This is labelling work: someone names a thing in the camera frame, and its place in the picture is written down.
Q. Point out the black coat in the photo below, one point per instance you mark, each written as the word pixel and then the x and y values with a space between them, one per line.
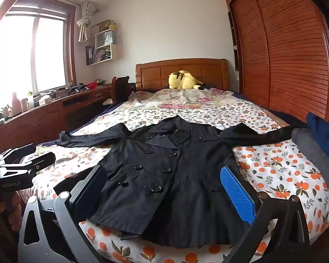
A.
pixel 164 153

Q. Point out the window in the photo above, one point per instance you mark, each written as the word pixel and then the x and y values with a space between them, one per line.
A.
pixel 30 54

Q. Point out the blue cloth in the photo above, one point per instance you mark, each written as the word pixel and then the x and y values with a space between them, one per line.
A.
pixel 325 139

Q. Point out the beige bottle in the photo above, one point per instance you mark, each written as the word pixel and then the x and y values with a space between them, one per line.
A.
pixel 16 104

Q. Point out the row of books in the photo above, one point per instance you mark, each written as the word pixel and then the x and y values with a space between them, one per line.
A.
pixel 101 55

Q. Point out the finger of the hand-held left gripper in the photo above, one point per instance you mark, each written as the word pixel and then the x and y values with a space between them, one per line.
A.
pixel 43 161
pixel 19 150

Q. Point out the red basket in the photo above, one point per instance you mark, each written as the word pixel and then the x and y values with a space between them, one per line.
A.
pixel 91 86

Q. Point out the grey paper bag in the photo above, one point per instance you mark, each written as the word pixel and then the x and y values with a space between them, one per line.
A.
pixel 107 37

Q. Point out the wooden slatted wardrobe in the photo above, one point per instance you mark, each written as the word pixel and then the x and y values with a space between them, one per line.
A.
pixel 285 46

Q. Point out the yellow plush toy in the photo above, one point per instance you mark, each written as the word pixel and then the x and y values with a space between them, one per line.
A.
pixel 183 80

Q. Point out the orange print bed sheet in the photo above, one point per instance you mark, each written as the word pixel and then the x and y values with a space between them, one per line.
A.
pixel 279 169

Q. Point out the tissue box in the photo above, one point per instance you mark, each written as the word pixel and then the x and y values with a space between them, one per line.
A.
pixel 43 100

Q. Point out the wooden headboard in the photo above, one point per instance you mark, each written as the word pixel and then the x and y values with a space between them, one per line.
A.
pixel 153 74

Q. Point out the tied beige curtain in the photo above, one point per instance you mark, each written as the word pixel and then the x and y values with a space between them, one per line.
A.
pixel 85 22

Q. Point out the grey cloth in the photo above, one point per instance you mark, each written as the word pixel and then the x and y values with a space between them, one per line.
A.
pixel 315 159

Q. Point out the person's left hand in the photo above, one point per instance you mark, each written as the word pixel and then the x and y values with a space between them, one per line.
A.
pixel 14 206

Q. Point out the pink floral blanket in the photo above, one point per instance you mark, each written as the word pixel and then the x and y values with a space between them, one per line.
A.
pixel 181 101

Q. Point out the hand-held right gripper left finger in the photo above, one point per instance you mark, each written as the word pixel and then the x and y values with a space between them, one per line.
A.
pixel 91 193

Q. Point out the black device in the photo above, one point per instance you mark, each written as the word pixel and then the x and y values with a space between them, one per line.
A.
pixel 76 89

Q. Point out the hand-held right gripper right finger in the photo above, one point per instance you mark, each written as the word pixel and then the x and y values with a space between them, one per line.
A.
pixel 235 194

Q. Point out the wooden chair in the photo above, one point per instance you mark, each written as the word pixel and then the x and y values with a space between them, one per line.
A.
pixel 120 87

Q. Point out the white wall shelf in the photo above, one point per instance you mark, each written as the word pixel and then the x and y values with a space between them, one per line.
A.
pixel 113 50

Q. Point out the wooden desk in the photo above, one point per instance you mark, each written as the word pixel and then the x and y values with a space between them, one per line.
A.
pixel 43 120

